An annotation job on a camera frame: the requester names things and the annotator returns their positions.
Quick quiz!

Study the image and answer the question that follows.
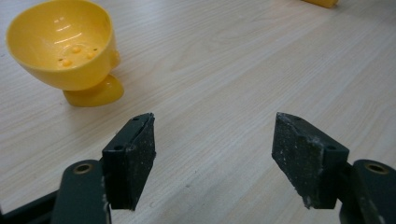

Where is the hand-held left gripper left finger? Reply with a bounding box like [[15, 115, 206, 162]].
[[101, 112, 157, 212]]

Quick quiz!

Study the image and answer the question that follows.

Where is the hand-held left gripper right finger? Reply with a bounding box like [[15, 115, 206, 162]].
[[271, 111, 350, 210]]

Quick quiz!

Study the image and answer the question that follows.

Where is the yellow plastic footed bowl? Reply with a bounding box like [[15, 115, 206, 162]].
[[5, 0, 125, 108]]

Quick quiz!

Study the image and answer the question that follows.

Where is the yellow plastic object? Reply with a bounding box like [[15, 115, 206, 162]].
[[301, 0, 340, 9]]

